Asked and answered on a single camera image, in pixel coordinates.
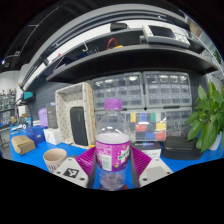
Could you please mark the purple-capped clear drink bottle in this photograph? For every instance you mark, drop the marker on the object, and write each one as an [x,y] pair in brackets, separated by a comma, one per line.
[112,150]

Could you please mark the flat round red coaster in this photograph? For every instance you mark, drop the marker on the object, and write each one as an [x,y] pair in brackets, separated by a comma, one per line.
[128,187]

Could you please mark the green potted plant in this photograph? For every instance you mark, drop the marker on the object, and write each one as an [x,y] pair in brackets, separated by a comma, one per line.
[203,126]

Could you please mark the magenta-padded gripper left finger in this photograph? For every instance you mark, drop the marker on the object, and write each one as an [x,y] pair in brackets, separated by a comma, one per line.
[71,171]

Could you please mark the beige mug with dark spots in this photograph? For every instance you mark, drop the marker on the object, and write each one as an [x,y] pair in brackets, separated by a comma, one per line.
[53,160]

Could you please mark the grey wall shelf unit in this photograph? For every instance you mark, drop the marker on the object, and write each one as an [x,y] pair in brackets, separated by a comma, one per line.
[133,56]

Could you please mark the drawer cabinet with coloured contents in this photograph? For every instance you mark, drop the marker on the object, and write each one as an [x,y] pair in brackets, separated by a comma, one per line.
[146,126]

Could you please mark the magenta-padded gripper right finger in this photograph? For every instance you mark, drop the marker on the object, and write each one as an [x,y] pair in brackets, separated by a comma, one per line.
[155,170]

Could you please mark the beige dotted storage tray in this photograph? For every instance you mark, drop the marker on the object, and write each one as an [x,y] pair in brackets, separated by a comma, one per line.
[63,110]

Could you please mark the brown cardboard box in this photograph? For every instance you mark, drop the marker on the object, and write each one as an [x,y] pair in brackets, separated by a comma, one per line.
[22,145]

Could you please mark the small black and white box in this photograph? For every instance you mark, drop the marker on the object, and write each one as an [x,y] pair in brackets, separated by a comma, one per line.
[150,150]

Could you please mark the clear small-parts drawer cabinet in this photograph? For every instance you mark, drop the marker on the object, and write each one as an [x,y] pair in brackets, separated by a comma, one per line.
[116,88]
[178,121]
[166,88]

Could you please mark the black zip pouch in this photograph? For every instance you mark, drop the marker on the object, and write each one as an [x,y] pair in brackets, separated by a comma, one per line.
[79,126]

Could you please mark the white cardboard box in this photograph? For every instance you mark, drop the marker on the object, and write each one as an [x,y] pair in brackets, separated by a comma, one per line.
[52,136]

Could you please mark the dark grey flat box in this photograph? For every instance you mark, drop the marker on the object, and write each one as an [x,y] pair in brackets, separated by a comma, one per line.
[52,115]

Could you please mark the flat black case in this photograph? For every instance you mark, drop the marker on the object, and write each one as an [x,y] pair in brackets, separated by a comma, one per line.
[181,148]

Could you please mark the blue storage box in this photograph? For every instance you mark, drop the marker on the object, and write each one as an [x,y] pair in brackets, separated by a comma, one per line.
[35,134]

